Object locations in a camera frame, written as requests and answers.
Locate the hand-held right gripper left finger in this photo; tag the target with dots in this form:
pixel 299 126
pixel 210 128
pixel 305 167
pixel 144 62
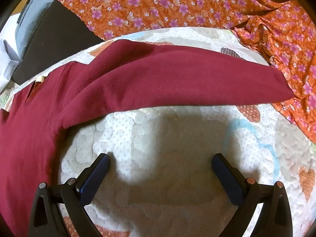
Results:
pixel 95 177

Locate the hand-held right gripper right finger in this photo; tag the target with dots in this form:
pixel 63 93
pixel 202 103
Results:
pixel 226 177

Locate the maroon garment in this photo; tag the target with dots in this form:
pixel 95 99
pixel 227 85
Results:
pixel 148 79

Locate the quilted heart print blanket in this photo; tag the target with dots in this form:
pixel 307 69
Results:
pixel 172 140

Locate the black cushion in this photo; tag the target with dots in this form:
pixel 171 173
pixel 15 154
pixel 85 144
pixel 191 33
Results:
pixel 54 37

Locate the orange floral cloth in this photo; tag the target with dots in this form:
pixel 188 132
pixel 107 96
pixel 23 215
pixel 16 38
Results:
pixel 172 2

